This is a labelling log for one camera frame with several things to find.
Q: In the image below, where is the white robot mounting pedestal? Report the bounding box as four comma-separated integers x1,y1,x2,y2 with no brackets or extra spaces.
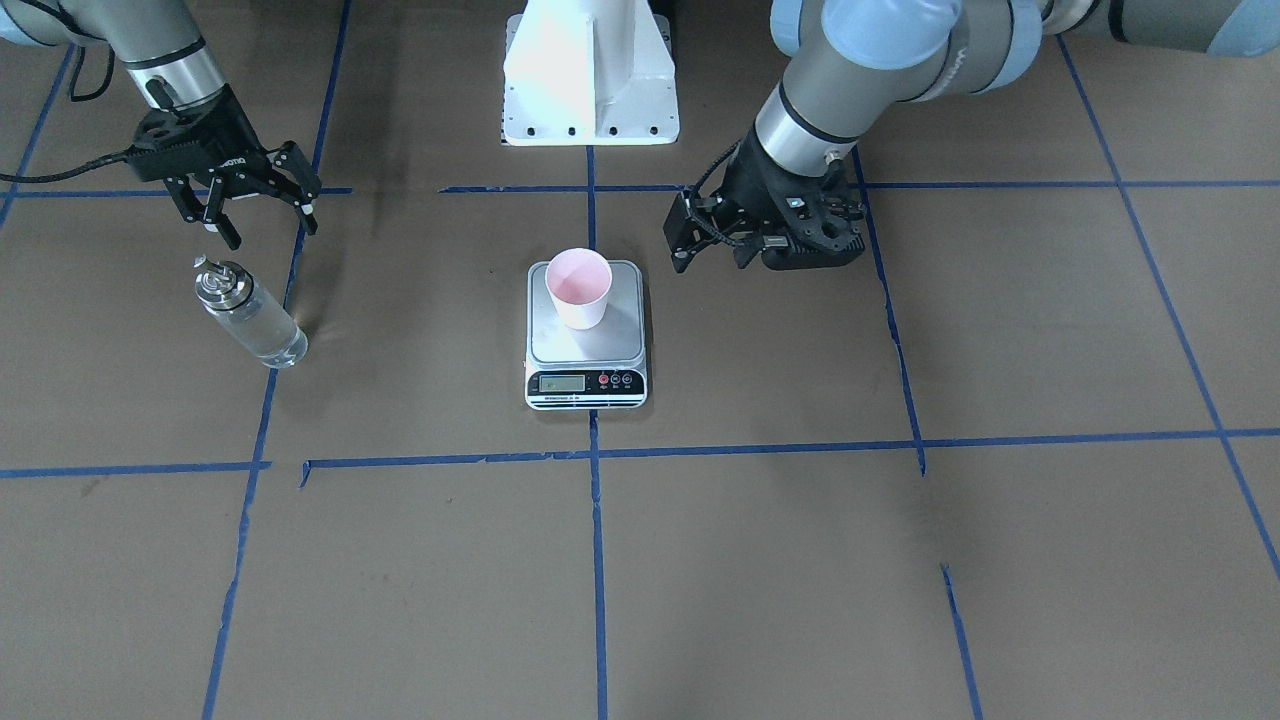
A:
500,1,681,147

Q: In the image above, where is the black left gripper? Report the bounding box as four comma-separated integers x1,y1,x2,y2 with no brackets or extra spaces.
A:
663,135,867,274

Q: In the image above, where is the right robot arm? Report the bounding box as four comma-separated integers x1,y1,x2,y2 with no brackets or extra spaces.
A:
3,1,323,249

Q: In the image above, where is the digital kitchen scale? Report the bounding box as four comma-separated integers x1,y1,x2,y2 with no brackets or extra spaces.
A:
524,260,649,411

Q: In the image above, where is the glass sauce dispenser bottle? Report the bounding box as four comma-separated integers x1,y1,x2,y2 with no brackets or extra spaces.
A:
193,255,308,369

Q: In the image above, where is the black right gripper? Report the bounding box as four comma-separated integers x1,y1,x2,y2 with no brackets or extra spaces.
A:
131,85,323,251

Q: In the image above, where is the pink paper cup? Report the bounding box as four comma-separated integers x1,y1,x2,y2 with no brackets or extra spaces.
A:
545,247,613,331

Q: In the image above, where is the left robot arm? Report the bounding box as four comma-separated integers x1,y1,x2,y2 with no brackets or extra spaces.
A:
663,1,1279,272

